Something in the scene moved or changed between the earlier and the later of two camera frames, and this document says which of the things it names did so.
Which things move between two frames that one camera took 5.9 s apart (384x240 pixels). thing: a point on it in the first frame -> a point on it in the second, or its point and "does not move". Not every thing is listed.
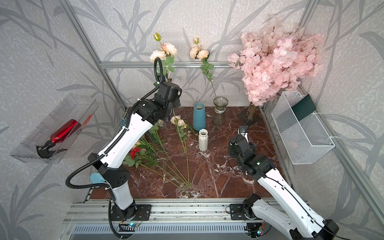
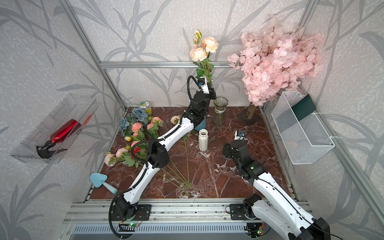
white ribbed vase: x=203 y=140 does not move
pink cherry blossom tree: x=276 y=60 does not move
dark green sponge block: x=304 y=108 does not move
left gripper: x=177 y=100 -> x=211 y=94
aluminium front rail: x=164 y=211 does not move
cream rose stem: x=166 y=53 -> x=199 y=54
